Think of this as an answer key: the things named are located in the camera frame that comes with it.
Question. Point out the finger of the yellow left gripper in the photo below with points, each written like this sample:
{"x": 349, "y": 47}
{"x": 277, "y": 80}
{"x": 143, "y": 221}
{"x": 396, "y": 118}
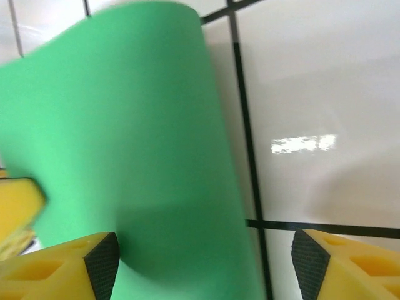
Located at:
{"x": 15, "y": 206}

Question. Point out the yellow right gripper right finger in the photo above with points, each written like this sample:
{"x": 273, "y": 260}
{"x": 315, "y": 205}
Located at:
{"x": 359, "y": 272}

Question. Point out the green square paper sheet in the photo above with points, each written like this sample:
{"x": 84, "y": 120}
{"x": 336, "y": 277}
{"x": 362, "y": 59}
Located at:
{"x": 125, "y": 125}

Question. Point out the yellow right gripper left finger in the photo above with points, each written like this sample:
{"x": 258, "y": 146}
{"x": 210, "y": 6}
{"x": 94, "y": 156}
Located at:
{"x": 47, "y": 272}

